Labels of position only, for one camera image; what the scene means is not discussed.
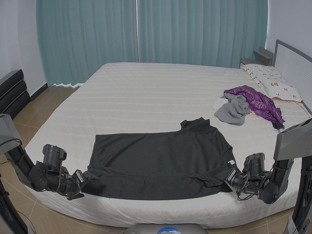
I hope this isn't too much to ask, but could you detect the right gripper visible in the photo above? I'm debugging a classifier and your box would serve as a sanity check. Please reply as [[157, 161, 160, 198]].
[[223, 168, 260, 199]]

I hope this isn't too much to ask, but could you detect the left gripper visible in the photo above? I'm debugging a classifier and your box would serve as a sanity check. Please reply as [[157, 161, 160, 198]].
[[55, 169, 99, 195]]

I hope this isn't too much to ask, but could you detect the black long-sleeved top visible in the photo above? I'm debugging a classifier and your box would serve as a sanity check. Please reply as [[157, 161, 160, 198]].
[[82, 117, 235, 200]]

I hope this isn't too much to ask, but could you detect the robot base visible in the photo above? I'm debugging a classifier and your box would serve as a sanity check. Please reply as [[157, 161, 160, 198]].
[[123, 224, 203, 234]]

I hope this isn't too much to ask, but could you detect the bed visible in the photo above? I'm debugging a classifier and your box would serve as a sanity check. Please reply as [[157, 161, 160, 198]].
[[23, 40, 312, 228]]

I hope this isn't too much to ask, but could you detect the grey garment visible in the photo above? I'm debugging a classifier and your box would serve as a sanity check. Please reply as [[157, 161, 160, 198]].
[[215, 93, 250, 126]]

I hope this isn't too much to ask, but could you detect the white garment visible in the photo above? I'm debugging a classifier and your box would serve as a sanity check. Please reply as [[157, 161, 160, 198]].
[[213, 98, 229, 111]]

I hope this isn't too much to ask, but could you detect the purple satin garment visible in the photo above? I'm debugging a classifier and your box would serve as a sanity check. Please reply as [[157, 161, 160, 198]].
[[224, 85, 286, 130]]

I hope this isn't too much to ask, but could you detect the white printed pillow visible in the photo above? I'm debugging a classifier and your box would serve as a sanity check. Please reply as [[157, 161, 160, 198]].
[[240, 64, 304, 102]]

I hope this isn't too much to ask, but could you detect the black chest of drawers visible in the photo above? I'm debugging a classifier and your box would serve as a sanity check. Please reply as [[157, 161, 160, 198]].
[[0, 69, 31, 120]]

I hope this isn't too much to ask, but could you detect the grey bedside table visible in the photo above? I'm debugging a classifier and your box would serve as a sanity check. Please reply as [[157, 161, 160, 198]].
[[240, 46, 273, 66]]

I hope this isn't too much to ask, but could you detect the blue-green curtain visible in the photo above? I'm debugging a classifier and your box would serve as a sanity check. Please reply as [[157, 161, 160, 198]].
[[37, 0, 139, 87], [138, 0, 268, 69]]

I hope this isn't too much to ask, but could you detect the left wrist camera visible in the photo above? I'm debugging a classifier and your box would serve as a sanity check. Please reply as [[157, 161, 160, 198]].
[[65, 192, 85, 202]]

